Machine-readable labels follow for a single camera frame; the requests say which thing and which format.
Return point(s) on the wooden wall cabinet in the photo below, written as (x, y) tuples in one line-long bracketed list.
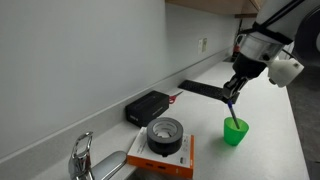
[(216, 5)]

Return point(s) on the black computer keyboard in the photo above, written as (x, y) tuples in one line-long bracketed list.
[(203, 88)]

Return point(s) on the black rectangular box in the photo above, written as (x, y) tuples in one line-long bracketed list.
[(146, 107)]

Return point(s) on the black duct tape roll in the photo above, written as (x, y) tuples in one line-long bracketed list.
[(165, 135)]

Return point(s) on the chrome faucet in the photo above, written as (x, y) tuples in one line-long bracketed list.
[(83, 161)]

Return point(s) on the beige wall plate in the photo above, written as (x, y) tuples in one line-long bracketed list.
[(204, 44)]

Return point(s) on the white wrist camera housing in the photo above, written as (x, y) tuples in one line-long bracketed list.
[(285, 72)]

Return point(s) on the green plastic cup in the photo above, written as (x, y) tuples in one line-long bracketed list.
[(234, 132)]

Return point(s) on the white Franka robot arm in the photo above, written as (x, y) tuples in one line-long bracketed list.
[(280, 23)]

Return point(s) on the white wall power outlet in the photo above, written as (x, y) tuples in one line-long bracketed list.
[(200, 46)]

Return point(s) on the blue pen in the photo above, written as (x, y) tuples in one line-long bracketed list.
[(233, 115)]

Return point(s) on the orange and white box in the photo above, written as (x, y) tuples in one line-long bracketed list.
[(186, 153)]

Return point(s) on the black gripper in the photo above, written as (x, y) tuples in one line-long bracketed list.
[(249, 66)]

